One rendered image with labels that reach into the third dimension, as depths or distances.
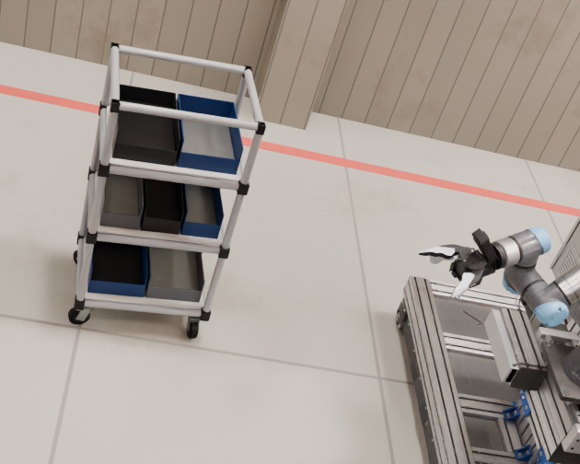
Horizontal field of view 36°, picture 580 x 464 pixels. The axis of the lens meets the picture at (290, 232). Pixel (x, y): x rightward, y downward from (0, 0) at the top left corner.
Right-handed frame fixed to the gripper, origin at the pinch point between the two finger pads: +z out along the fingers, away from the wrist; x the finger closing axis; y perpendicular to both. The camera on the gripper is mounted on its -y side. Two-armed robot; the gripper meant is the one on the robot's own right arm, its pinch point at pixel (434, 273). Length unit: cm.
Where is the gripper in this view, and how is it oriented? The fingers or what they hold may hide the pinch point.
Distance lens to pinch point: 224.8
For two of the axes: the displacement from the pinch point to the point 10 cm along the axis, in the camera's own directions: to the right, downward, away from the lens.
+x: -4.4, -7.0, 5.6
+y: -0.9, 6.5, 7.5
